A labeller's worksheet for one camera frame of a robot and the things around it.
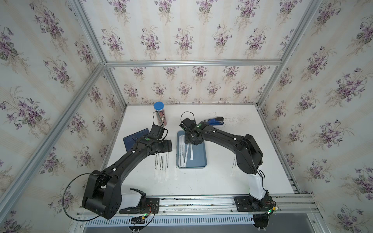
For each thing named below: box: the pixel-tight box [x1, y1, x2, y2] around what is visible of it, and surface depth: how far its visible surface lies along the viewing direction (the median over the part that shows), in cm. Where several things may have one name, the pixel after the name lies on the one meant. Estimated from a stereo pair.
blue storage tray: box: [176, 130, 207, 169], surface depth 90 cm
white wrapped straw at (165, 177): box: [164, 152, 168, 182], surface depth 88 cm
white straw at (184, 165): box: [183, 144, 189, 168], surface depth 92 cm
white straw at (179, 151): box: [178, 135, 182, 167], surface depth 93 cm
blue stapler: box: [203, 116, 224, 126], surface depth 109 cm
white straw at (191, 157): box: [189, 144, 194, 161], surface depth 88 cm
